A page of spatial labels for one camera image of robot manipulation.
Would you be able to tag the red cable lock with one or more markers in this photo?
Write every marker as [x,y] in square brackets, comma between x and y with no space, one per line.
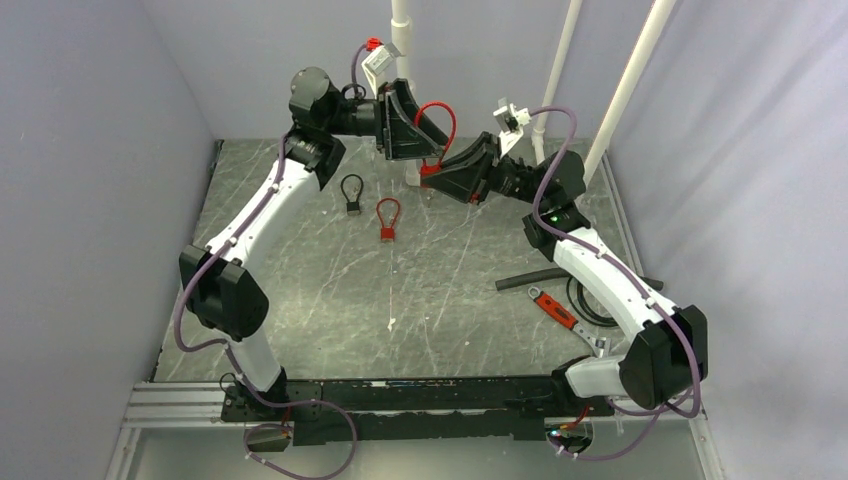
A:
[427,169]
[388,211]

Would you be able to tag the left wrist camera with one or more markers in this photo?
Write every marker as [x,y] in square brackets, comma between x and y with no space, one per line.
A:
[375,65]

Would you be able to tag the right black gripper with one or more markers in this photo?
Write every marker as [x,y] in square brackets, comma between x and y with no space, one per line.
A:
[467,184]

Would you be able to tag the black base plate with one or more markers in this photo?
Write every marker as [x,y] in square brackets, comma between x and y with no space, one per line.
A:
[320,411]

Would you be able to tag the black cable lock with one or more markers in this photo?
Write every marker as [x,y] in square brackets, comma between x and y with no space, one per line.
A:
[351,187]

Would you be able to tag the white PVC pipe frame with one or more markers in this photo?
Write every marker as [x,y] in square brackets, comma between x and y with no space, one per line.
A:
[585,55]

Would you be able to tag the red handled tool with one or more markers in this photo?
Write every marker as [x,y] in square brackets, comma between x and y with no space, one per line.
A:
[562,316]

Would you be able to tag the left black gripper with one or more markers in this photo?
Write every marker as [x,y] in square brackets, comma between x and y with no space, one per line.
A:
[398,137]

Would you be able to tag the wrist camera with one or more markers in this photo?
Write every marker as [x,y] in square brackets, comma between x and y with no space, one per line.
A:
[375,65]
[511,121]

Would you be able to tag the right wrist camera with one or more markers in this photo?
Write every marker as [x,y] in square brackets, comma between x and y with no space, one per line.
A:
[511,121]

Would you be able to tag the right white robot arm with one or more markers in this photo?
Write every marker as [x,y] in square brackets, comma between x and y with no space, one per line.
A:
[666,359]

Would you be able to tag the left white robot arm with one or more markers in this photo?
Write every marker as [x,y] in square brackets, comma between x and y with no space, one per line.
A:
[221,302]

